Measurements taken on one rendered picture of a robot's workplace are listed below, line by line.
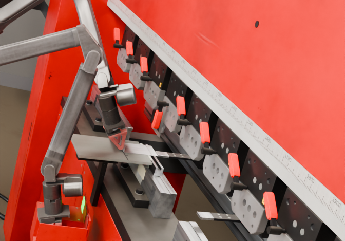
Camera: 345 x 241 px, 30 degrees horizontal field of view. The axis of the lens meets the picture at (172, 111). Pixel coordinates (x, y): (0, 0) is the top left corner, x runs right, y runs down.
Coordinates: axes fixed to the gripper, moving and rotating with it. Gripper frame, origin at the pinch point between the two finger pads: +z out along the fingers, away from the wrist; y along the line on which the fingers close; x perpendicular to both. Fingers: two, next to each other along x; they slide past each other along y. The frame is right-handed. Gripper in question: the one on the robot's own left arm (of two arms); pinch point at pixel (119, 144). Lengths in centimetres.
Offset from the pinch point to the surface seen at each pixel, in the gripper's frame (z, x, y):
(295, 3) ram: -56, -41, -71
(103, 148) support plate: -1.6, 6.0, -2.8
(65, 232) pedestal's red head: 11.6, 26.5, -24.6
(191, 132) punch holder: -15.8, -17.7, -38.6
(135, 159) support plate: 3.3, -3.2, -8.6
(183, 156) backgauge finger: 12.1, -21.2, -2.3
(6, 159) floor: 84, 55, 196
